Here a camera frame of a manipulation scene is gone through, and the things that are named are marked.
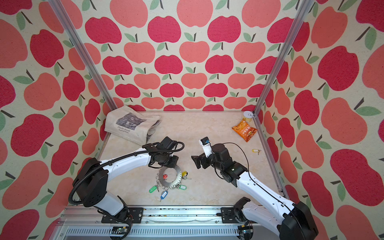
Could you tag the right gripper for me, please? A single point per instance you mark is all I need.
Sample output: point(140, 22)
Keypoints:
point(202, 157)

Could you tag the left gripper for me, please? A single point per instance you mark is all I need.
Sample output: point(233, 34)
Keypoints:
point(174, 163)

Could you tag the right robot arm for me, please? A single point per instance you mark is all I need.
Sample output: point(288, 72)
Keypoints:
point(283, 217)

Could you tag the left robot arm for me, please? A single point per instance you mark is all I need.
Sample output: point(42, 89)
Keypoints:
point(90, 185)

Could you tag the green key tag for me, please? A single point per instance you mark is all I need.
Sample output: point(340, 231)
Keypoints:
point(182, 187)
point(154, 188)

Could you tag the blue key tag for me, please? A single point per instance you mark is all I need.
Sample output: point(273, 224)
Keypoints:
point(164, 195)

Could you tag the orange snack bag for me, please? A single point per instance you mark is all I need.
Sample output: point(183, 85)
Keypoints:
point(244, 130)

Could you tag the printed canvas tote bag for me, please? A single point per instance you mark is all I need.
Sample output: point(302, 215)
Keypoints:
point(130, 125)

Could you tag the small yellow white can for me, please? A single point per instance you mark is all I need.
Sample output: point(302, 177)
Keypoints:
point(248, 116)

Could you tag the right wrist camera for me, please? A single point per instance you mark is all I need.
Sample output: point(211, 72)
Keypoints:
point(206, 145)

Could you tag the left aluminium corner post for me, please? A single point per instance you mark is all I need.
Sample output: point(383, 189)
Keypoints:
point(71, 31)

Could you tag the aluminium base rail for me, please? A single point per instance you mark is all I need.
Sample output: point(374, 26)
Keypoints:
point(159, 223)

